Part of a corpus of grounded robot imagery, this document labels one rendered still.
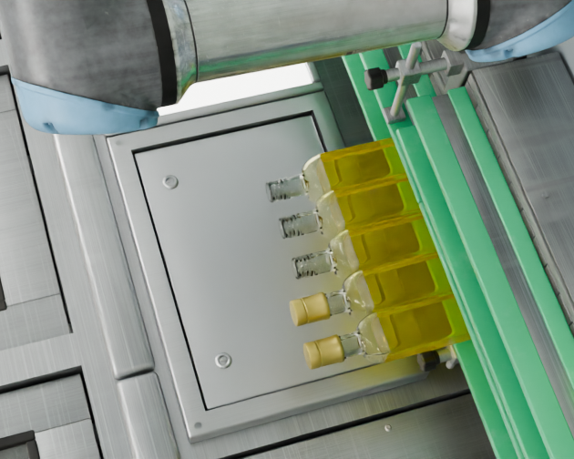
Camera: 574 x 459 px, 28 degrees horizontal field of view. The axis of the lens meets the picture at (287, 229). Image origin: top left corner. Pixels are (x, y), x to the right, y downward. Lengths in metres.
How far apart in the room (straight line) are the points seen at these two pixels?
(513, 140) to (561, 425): 0.35
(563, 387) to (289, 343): 0.41
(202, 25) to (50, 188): 0.74
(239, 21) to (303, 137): 0.73
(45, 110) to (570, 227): 0.68
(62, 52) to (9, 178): 0.78
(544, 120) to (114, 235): 0.61
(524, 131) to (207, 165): 0.49
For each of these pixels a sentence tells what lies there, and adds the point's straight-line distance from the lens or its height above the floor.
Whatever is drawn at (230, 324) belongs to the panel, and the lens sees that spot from 1.57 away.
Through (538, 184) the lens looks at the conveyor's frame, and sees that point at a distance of 1.41.
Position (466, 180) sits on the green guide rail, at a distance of 1.41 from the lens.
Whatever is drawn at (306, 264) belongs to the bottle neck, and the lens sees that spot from 1.46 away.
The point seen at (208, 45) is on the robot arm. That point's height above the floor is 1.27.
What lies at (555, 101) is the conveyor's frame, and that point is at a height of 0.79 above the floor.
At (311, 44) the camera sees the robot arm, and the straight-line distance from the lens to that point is 1.02.
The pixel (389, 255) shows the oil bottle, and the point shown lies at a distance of 1.47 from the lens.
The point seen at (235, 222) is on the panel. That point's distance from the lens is 1.64.
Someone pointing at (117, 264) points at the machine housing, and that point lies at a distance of 1.61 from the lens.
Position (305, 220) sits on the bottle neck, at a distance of 1.48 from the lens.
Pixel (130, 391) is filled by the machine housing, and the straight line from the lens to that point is 1.54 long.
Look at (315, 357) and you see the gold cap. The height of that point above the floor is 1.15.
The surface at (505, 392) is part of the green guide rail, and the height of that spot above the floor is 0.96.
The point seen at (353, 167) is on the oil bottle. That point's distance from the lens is 1.52.
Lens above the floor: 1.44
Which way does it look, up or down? 12 degrees down
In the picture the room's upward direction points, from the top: 104 degrees counter-clockwise
